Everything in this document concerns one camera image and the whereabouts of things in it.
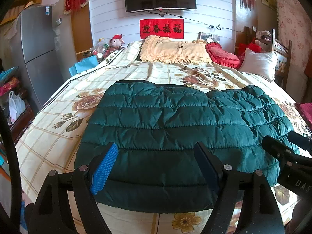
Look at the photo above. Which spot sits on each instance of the white plastic bag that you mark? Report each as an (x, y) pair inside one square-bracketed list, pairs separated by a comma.
[(16, 106)]

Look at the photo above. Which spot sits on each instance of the blue paper bag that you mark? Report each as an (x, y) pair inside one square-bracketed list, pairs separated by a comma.
[(83, 65)]

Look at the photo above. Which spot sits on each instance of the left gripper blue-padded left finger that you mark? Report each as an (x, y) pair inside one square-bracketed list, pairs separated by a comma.
[(87, 181)]

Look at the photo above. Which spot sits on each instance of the pig plush toy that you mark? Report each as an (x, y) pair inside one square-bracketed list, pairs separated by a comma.
[(116, 42)]

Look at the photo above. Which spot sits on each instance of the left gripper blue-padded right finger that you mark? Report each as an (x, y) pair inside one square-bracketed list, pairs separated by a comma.
[(218, 180)]

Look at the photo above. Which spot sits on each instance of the yellow fringed pillow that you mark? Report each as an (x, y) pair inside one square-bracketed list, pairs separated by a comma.
[(162, 49)]

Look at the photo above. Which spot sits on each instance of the red ruffled heart pillow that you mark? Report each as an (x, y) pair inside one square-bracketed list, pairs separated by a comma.
[(221, 57)]

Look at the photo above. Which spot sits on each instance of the grey refrigerator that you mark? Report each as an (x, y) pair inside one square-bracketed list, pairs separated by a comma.
[(33, 51)]

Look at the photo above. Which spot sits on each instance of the floral cream bed blanket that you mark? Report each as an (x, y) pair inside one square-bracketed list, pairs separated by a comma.
[(52, 140)]

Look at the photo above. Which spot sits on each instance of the red Chinese banner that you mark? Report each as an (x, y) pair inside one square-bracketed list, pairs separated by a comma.
[(172, 28)]

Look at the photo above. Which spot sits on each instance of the framed photo on headboard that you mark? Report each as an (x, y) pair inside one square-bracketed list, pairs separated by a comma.
[(209, 37)]

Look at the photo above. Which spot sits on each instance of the dark green puffer jacket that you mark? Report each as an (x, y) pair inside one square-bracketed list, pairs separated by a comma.
[(156, 128)]

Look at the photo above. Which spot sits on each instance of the white square pillow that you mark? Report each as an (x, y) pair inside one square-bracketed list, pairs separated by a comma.
[(262, 64)]

